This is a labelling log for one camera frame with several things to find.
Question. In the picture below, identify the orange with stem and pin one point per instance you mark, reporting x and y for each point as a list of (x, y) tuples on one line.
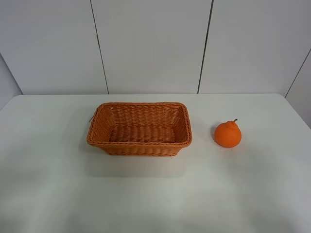
[(228, 134)]

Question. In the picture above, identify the orange wicker basket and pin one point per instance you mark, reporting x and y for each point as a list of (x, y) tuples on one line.
[(140, 128)]

